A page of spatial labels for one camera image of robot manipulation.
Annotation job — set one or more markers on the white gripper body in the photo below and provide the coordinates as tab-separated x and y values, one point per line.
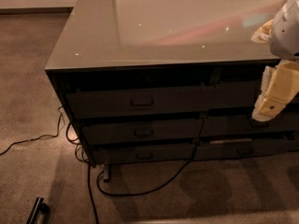
286	34

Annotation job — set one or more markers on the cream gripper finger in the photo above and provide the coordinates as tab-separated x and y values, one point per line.
266	109

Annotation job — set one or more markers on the grey drawer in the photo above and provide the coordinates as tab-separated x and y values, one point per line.
238	150
169	100
222	126
121	155
114	133

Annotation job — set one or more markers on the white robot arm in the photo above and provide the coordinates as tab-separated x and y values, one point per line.
282	33

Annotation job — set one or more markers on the grey drawer cabinet counter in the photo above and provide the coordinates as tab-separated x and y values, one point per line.
111	45

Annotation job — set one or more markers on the black object on floor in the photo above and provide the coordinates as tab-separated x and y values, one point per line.
39	208

